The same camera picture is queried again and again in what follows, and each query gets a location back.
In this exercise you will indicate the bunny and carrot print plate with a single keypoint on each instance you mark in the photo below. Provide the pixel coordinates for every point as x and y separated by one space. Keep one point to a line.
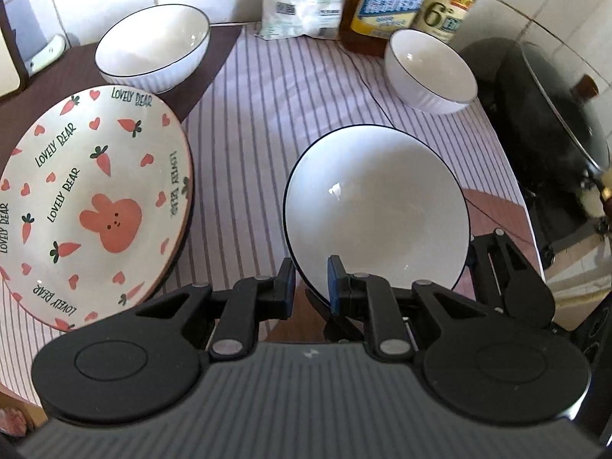
95 177

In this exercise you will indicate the black wok with lid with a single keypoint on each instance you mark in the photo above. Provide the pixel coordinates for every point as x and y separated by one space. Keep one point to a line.
550 119

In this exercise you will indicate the medium white ribbed bowl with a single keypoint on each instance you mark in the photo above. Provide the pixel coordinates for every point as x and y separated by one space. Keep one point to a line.
430 64

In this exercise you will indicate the clear vinegar bottle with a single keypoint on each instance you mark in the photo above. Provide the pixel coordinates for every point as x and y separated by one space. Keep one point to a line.
444 9

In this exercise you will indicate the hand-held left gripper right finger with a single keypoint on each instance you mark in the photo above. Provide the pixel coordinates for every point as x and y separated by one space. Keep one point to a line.
333 282

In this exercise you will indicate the large white ribbed bowl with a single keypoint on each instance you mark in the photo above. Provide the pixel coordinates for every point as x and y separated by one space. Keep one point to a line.
153 43

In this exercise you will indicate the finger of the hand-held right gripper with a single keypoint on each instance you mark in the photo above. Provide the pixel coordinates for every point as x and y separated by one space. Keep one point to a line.
497 267
340 329

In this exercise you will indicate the white salt bag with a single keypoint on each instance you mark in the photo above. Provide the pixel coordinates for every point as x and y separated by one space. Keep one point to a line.
296 0

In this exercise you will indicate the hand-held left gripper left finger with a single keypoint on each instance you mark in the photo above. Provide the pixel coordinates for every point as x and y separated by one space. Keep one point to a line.
289 291

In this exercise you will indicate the yellow label oil bottle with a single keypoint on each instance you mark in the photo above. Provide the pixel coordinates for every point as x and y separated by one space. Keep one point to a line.
387 5

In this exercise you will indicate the striped tablecloth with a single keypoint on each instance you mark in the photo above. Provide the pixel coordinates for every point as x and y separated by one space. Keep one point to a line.
267 119

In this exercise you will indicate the small white ribbed bowl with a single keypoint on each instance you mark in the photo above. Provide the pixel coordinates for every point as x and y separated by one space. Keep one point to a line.
377 210

